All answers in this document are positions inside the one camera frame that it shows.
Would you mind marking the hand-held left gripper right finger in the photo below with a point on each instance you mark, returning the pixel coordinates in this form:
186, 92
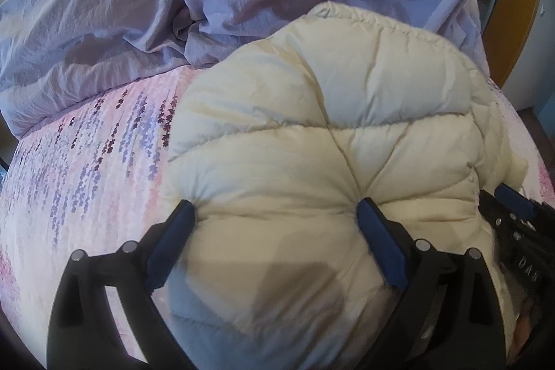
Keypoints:
383, 244

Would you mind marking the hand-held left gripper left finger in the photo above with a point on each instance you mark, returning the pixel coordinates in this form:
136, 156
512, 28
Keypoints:
167, 248

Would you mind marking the wooden door frame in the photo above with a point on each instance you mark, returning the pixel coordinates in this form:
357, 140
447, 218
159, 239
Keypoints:
520, 6

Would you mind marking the cream puffer jacket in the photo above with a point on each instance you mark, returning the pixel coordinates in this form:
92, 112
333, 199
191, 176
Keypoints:
325, 114

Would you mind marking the pink floral bed sheet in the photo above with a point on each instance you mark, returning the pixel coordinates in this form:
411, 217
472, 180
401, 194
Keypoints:
86, 179

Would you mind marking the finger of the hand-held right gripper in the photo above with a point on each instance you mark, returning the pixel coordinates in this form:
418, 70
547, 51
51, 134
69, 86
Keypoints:
514, 196
488, 205

